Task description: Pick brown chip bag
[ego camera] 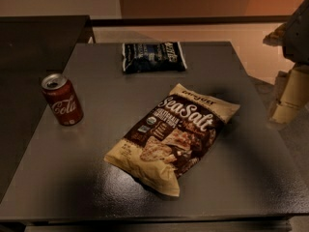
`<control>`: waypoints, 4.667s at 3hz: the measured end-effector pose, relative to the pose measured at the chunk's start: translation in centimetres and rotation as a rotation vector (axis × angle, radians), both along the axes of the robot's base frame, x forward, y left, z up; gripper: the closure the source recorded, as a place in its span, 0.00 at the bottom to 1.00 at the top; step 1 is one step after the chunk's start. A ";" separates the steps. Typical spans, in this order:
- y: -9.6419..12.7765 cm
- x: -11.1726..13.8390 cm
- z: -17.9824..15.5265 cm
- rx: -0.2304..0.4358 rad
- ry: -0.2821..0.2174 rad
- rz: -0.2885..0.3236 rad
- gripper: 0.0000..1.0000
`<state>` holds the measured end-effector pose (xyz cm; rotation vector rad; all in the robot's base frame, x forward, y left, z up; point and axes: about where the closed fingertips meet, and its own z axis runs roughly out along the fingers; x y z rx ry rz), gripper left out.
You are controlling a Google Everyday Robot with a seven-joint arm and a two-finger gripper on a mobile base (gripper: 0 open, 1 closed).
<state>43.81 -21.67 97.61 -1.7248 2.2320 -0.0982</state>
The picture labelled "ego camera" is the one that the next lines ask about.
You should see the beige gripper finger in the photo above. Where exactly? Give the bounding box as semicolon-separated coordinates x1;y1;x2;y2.
269;64;309;124

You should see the brown sea salt chip bag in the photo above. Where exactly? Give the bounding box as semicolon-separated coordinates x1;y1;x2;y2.
104;84;239;196

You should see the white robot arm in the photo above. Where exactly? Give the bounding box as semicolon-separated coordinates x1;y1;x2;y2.
263;0;309;125

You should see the dark blue chip bag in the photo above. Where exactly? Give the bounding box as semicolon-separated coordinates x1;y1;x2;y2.
123;42;187;73

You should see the red cola can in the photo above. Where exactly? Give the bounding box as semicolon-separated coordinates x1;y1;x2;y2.
42;73;83;126

